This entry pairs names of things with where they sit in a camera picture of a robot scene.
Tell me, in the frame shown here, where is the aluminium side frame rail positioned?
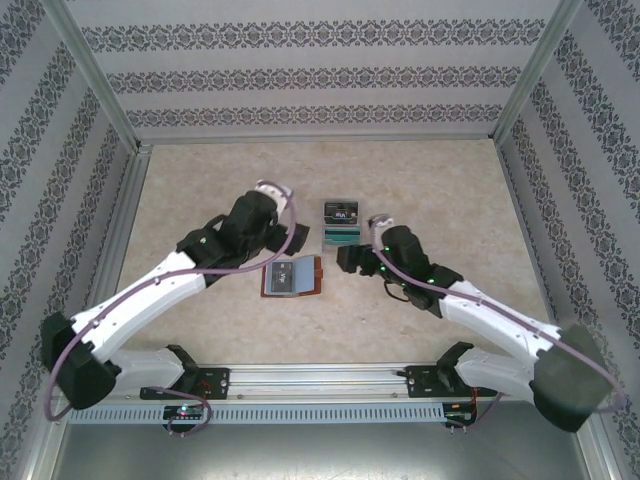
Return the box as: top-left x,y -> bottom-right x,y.
72,144 -> 154,364

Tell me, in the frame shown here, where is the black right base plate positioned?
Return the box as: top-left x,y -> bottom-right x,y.
404,364 -> 481,399

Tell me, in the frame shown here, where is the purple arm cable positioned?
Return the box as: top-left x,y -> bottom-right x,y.
368,214 -> 626,434
43,179 -> 297,437

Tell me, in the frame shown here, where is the clear acrylic card stand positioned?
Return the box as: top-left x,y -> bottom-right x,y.
319,199 -> 364,251

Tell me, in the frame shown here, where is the circuit board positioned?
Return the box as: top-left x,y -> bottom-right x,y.
443,401 -> 479,425
163,403 -> 207,421

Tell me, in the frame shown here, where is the left circuit board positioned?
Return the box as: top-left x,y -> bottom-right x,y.
163,403 -> 207,421

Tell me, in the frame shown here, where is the aluminium back frame rail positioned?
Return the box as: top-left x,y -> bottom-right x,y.
137,133 -> 497,147

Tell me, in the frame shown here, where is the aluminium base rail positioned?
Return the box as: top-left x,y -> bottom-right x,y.
112,362 -> 506,401

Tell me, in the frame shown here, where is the slotted grey cable duct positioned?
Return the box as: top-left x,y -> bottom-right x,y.
67,403 -> 446,424

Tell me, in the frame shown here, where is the grey VIP card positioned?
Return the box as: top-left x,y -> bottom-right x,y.
266,261 -> 296,294

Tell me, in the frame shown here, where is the black VIP card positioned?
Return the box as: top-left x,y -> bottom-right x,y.
323,201 -> 360,225

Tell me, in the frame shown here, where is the aluminium frame post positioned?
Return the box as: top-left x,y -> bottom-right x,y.
492,0 -> 585,144
39,0 -> 142,151

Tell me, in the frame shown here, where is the brown leather card holder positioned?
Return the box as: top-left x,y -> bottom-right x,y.
260,255 -> 326,300

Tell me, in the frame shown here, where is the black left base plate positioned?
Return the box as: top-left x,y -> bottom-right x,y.
139,367 -> 232,401

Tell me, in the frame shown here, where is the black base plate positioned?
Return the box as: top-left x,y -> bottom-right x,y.
404,364 -> 481,399
139,367 -> 232,401

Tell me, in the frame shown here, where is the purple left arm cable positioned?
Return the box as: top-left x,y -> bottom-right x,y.
43,179 -> 297,437

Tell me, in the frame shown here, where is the teal plastic card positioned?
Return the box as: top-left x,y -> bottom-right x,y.
323,227 -> 361,244

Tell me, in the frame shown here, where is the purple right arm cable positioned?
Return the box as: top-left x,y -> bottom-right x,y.
368,214 -> 626,434

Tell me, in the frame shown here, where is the right circuit board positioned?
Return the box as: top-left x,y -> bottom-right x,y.
443,401 -> 479,425

